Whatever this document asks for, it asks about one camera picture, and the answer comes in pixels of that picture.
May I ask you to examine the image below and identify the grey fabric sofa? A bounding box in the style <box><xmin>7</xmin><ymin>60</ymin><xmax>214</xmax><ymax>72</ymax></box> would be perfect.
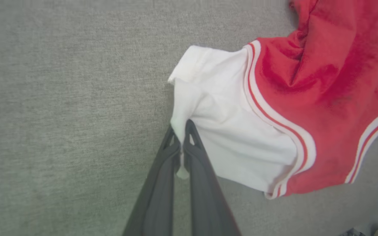
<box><xmin>0</xmin><ymin>0</ymin><xmax>378</xmax><ymax>236</ymax></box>

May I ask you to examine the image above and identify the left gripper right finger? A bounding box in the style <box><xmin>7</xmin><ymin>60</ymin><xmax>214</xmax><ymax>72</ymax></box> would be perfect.
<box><xmin>183</xmin><ymin>120</ymin><xmax>242</xmax><ymax>236</ymax></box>

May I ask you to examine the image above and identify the red and white garment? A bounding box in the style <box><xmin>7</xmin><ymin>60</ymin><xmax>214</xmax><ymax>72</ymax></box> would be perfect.
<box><xmin>168</xmin><ymin>0</ymin><xmax>378</xmax><ymax>200</ymax></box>

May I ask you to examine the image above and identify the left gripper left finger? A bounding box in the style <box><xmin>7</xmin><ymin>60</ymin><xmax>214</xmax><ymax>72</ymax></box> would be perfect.
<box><xmin>122</xmin><ymin>126</ymin><xmax>181</xmax><ymax>236</ymax></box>

